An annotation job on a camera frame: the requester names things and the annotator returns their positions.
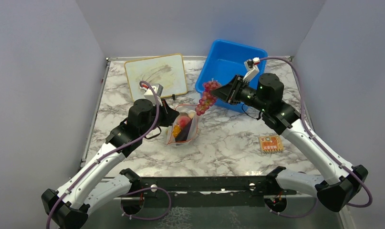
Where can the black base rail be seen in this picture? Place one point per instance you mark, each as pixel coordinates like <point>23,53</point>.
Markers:
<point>197,192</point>

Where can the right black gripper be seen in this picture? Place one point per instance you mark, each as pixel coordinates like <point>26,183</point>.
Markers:
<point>229,92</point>

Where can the blue plastic bin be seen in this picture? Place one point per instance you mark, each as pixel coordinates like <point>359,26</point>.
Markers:
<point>225,60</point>

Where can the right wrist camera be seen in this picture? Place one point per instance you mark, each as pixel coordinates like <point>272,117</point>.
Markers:
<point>251,66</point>

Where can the clear zip top bag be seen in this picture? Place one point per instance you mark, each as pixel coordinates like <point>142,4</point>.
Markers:
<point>184,109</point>

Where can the red grape bunch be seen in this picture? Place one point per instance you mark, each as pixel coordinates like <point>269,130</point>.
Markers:
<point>207,100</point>

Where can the orange snack packet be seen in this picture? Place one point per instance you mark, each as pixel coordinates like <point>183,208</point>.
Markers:
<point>271,144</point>

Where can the garlic bulb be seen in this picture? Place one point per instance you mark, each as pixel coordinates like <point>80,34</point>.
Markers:
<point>191,115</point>

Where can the small whiteboard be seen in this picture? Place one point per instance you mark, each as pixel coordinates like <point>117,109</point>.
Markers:
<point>167,70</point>

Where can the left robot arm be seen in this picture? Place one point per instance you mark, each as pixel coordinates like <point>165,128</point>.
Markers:
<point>72,203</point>

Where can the purple eggplant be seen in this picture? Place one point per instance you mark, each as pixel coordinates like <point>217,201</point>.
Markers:
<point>183,134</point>

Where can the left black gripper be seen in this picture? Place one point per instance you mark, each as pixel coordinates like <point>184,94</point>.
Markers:
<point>170,115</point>

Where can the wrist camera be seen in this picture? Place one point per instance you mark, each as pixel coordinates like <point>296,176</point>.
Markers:
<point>251,66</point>
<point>155,94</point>

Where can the orange food piece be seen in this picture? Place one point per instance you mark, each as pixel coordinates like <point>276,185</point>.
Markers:
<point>176,130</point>

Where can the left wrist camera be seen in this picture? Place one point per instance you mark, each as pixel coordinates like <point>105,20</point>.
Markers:
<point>155,94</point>

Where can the pink peach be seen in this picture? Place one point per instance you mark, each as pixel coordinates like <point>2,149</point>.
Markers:
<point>183,120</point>

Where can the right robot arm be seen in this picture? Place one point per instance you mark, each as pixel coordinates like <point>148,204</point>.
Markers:
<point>338,182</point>

